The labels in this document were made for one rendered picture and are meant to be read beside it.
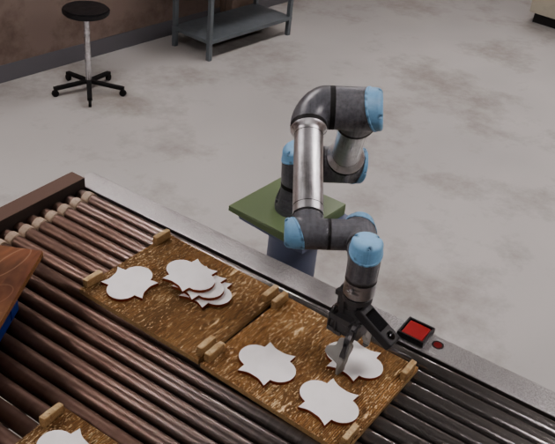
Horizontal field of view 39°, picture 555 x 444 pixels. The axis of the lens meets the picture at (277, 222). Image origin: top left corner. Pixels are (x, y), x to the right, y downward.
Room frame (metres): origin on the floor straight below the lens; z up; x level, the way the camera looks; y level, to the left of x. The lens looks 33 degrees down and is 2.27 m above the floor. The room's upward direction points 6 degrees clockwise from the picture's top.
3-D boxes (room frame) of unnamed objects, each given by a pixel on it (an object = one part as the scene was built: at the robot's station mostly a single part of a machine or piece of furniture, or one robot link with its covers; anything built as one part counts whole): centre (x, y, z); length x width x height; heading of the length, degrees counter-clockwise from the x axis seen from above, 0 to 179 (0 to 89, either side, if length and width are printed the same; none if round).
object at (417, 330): (1.60, -0.39, 0.92); 0.06 x 0.06 x 0.01; 60
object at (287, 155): (2.18, -0.06, 1.07); 0.13 x 0.12 x 0.14; 93
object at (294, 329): (1.42, -0.12, 0.93); 0.41 x 0.35 x 0.02; 57
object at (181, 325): (1.65, 0.23, 0.93); 0.41 x 0.35 x 0.02; 58
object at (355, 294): (1.45, -0.20, 1.16); 0.08 x 0.08 x 0.05
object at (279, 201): (2.18, -0.06, 0.95); 0.15 x 0.15 x 0.10
